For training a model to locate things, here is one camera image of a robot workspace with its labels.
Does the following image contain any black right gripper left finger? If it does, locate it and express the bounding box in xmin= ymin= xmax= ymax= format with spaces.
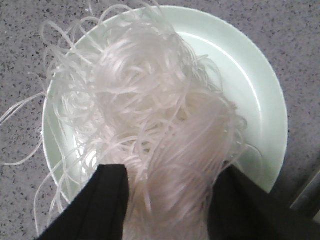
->
xmin=39 ymin=164 xmax=129 ymax=240

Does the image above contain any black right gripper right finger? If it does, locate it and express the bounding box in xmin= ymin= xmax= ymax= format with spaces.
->
xmin=207 ymin=166 xmax=320 ymax=240

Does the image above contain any light green round plate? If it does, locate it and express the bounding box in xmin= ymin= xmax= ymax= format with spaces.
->
xmin=41 ymin=5 xmax=289 ymax=208

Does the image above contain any white vermicelli noodle bundle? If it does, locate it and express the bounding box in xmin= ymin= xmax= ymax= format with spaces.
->
xmin=0 ymin=0 xmax=263 ymax=240

